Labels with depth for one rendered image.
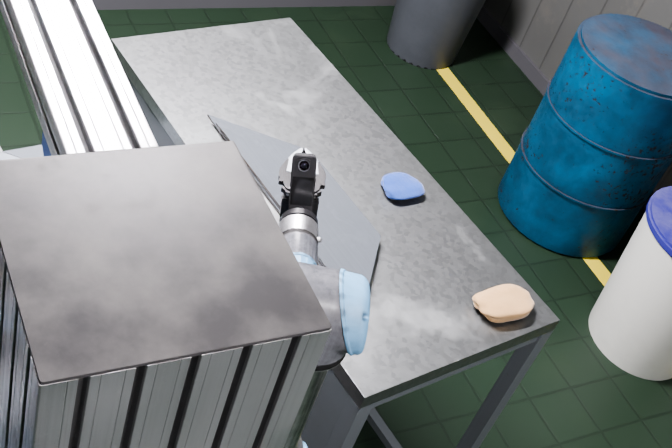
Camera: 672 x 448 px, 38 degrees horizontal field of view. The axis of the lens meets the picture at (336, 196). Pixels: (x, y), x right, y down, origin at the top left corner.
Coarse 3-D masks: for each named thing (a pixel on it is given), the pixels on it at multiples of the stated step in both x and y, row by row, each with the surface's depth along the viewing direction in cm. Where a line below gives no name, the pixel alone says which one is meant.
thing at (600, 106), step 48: (576, 48) 385; (624, 48) 387; (576, 96) 385; (624, 96) 371; (528, 144) 416; (576, 144) 391; (624, 144) 383; (528, 192) 417; (576, 192) 402; (624, 192) 400; (576, 240) 417
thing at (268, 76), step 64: (128, 64) 267; (192, 64) 274; (256, 64) 283; (320, 64) 291; (192, 128) 254; (256, 128) 261; (320, 128) 268; (384, 128) 276; (384, 192) 255; (384, 256) 237; (448, 256) 244; (384, 320) 222; (448, 320) 227; (384, 384) 208
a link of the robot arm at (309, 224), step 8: (288, 216) 177; (296, 216) 176; (304, 216) 177; (280, 224) 177; (288, 224) 175; (296, 224) 175; (304, 224) 175; (312, 224) 176; (312, 232) 175; (320, 240) 177
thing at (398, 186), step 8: (384, 176) 256; (392, 176) 256; (400, 176) 257; (408, 176) 259; (384, 184) 254; (392, 184) 254; (400, 184) 255; (408, 184) 256; (416, 184) 257; (392, 192) 252; (400, 192) 253; (408, 192) 254; (416, 192) 255; (424, 192) 257
